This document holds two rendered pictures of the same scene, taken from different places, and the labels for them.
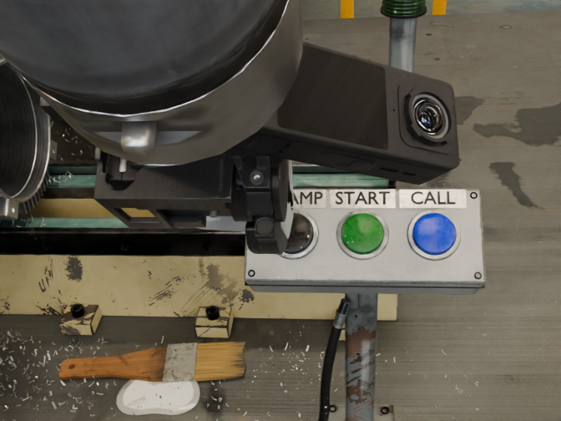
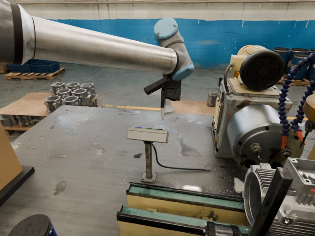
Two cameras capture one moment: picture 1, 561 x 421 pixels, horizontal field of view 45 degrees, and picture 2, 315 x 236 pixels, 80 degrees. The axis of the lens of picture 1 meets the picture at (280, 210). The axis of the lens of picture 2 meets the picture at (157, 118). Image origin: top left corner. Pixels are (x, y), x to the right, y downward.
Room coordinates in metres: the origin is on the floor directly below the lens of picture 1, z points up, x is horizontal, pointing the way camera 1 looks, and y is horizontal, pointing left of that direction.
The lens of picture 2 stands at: (1.07, 0.01, 1.51)
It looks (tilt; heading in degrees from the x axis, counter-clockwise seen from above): 29 degrees down; 183
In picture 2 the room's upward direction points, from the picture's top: straight up
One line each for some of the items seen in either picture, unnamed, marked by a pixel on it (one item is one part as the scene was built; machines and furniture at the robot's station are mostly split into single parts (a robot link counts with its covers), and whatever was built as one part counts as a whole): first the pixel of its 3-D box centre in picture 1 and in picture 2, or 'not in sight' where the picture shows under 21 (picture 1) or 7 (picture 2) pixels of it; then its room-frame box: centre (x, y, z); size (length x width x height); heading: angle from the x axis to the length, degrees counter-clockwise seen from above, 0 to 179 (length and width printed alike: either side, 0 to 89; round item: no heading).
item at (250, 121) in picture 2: not in sight; (257, 131); (0.33, 0.43, 1.04); 0.37 x 0.25 x 0.25; 173
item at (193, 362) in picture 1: (153, 363); not in sight; (0.50, 0.15, 0.80); 0.21 x 0.05 x 0.01; 89
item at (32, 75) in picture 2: not in sight; (33, 61); (-3.89, -3.53, 0.39); 1.20 x 0.80 x 0.79; 92
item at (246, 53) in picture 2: not in sight; (242, 85); (0.04, 0.43, 1.16); 0.33 x 0.26 x 0.42; 173
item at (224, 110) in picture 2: not in sight; (243, 116); (0.09, 0.46, 0.99); 0.35 x 0.31 x 0.37; 173
